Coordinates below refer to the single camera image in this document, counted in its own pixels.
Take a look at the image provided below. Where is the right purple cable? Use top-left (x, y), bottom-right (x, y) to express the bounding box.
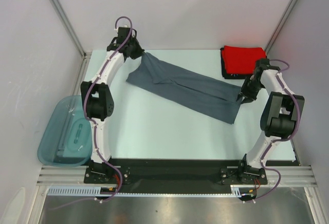
top-left (243, 59), bottom-right (301, 204)

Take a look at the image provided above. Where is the aluminium front rail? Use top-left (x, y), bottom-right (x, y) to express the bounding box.
top-left (36, 166), bottom-right (317, 187)

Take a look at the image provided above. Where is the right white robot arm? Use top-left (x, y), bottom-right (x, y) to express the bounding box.
top-left (237, 58), bottom-right (305, 183)

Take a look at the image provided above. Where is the red folded t shirt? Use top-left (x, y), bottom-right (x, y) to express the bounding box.
top-left (222, 45), bottom-right (266, 75)

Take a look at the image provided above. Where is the aluminium frame post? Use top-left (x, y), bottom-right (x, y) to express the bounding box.
top-left (49, 0), bottom-right (86, 58)
top-left (265, 0), bottom-right (299, 54)

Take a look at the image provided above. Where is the grey t shirt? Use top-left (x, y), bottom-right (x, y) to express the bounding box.
top-left (126, 52), bottom-right (242, 124)

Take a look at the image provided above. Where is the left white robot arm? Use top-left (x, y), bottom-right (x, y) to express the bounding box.
top-left (80, 27), bottom-right (144, 184)

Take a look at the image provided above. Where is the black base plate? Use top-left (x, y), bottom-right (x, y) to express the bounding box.
top-left (86, 159), bottom-right (267, 193)

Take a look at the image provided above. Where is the teal transparent plastic bin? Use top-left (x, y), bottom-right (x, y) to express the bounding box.
top-left (38, 95), bottom-right (93, 167)

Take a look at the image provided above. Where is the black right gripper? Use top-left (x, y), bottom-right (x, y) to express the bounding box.
top-left (237, 77), bottom-right (264, 104)

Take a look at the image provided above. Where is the white slotted cable duct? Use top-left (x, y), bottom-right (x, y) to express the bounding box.
top-left (47, 186), bottom-right (256, 199)

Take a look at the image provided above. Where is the right aluminium frame post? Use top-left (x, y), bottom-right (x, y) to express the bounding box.
top-left (265, 0), bottom-right (299, 54)

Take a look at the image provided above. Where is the left aluminium frame post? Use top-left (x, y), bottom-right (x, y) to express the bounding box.
top-left (49, 0), bottom-right (86, 58)

